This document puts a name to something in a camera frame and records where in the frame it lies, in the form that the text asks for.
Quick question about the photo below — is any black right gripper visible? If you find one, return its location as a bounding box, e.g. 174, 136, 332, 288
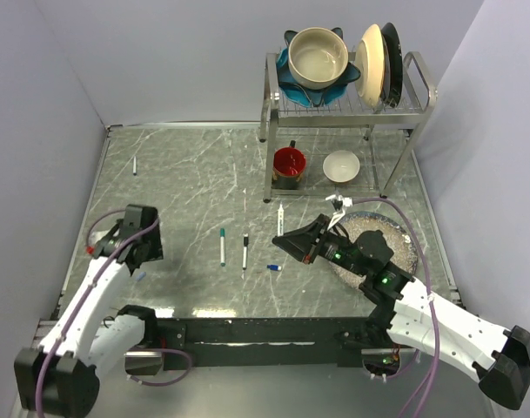
272, 213, 368, 277

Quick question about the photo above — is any white marker long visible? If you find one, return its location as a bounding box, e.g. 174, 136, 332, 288
277, 203, 285, 236

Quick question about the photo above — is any white marker black tip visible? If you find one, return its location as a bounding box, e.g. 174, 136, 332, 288
242, 233, 249, 272

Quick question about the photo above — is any white marker green end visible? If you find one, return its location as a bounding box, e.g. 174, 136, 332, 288
219, 228, 226, 266

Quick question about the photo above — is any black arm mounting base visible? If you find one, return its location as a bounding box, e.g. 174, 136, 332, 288
124, 316, 416, 378

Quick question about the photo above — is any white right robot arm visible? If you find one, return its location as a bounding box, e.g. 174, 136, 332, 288
272, 214, 530, 410

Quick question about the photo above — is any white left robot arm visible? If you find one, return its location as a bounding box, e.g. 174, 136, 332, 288
14, 205, 163, 417

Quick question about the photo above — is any red black mug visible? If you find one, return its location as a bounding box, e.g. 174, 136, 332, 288
272, 140, 307, 190

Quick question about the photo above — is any small white bowl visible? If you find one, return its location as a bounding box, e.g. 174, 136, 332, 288
322, 150, 361, 184

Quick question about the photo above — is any speckled grey plate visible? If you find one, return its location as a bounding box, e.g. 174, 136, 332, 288
336, 212, 419, 275

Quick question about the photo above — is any blue flower-shaped bowl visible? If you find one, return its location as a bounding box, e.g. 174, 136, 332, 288
276, 30, 361, 108

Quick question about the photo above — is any steel dish rack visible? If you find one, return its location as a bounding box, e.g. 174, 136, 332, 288
258, 51, 437, 203

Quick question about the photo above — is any black plate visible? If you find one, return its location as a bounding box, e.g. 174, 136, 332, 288
380, 22, 403, 108

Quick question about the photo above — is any beige ceramic bowl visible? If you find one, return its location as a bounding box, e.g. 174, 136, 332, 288
287, 27, 349, 90

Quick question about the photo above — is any cream plate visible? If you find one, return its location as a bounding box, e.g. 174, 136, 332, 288
354, 24, 385, 109

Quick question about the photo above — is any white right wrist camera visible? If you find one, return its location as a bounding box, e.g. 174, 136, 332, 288
325, 193, 353, 230

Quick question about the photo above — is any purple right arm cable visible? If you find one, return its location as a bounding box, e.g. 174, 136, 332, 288
346, 196, 442, 418

